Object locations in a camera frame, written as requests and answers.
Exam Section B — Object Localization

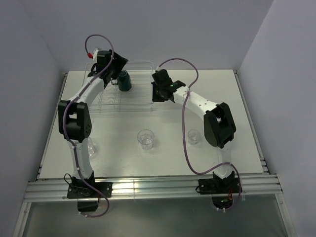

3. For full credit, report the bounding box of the dark teal mug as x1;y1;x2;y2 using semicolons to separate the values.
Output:
111;70;132;92

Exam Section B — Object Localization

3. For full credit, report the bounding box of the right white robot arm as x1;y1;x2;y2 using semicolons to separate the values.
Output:
152;68;237;193

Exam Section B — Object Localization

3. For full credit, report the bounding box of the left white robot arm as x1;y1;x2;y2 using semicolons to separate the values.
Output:
58;49;128;197

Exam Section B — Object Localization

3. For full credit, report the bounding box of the clear acrylic dish rack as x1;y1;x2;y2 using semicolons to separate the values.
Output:
89;62;154;114

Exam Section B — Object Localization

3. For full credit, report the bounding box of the small clear glass right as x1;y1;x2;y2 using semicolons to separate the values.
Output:
188;129;200;145

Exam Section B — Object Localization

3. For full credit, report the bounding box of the black box under left base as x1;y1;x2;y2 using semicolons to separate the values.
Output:
77;201;99;213

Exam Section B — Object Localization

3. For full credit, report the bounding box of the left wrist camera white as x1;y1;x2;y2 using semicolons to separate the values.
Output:
87;48;100;61

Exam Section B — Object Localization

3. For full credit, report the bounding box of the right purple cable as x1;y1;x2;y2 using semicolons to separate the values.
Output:
156;57;243;211

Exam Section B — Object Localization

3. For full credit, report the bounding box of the purple cable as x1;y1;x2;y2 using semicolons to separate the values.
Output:
61;34;115;218
156;57;243;211

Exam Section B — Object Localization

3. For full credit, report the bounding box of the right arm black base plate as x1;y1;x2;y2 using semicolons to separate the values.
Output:
197;177;242;195

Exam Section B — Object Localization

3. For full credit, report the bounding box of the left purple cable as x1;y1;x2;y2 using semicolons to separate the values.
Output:
61;34;115;218

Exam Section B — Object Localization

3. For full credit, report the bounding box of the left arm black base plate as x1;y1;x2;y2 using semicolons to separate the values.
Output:
67;181;113;199

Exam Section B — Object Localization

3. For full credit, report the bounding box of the aluminium rail frame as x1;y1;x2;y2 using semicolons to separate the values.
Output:
14;70;297;237

